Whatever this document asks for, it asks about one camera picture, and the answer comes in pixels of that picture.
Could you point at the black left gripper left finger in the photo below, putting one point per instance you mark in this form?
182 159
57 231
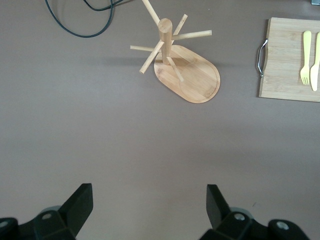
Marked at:
75 207

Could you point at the wooden mug rack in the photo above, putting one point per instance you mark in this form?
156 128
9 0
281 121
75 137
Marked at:
195 80

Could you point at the yellow plastic knife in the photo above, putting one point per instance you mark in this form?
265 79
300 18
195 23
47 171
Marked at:
315 75

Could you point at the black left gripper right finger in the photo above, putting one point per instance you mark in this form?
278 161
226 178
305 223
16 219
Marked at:
217 210

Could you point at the yellow plastic fork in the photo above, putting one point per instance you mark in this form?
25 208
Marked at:
306 50

